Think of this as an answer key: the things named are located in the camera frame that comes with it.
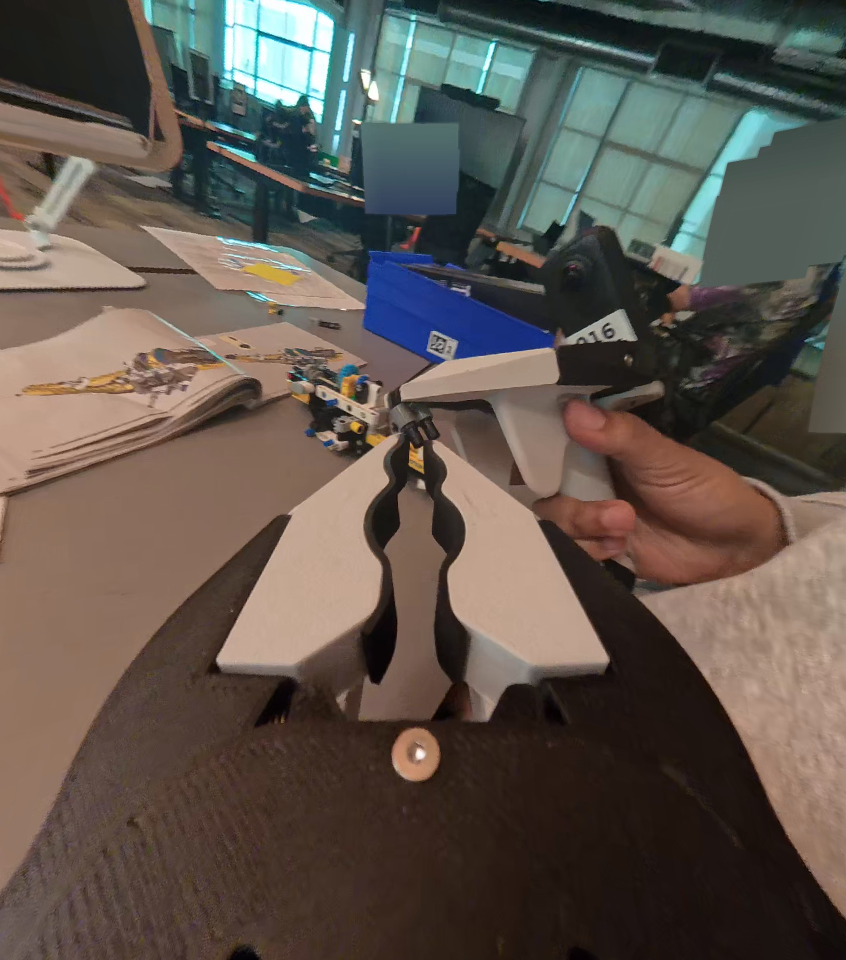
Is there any person's right hand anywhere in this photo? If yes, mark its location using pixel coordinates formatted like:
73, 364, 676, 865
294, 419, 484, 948
534, 397, 793, 586

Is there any white desk pad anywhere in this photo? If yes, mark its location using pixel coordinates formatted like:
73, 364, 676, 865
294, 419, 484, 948
0, 225, 147, 292

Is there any yellow white lego vehicle model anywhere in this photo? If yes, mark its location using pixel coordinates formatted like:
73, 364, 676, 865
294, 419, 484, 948
286, 362, 424, 475

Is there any dark lego connector piece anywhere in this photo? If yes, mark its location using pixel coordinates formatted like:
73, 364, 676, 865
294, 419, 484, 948
387, 399, 441, 445

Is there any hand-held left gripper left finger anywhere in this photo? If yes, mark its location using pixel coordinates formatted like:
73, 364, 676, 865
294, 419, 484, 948
216, 433, 403, 702

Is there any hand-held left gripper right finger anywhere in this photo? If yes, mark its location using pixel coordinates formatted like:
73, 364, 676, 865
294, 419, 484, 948
423, 438, 612, 702

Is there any white monitor stand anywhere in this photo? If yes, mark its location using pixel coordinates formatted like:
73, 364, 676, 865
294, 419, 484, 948
0, 157, 98, 271

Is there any computer monitor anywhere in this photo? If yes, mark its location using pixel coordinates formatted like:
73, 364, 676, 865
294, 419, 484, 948
0, 0, 184, 174

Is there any person's right forearm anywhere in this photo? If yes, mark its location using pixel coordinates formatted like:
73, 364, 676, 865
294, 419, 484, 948
636, 472, 846, 960

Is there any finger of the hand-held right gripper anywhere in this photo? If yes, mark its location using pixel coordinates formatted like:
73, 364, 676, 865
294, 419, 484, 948
398, 348, 561, 406

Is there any blue plastic bin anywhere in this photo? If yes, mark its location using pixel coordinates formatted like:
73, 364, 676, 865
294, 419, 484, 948
361, 251, 555, 361

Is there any purple printed box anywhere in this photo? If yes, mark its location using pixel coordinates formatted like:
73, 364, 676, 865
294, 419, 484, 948
618, 258, 844, 451

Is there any instruction booklet stack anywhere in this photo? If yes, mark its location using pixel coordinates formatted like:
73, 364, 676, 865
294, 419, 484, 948
0, 306, 368, 500

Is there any booklet with yellow print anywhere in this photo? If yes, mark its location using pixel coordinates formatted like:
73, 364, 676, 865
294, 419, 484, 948
141, 225, 368, 312

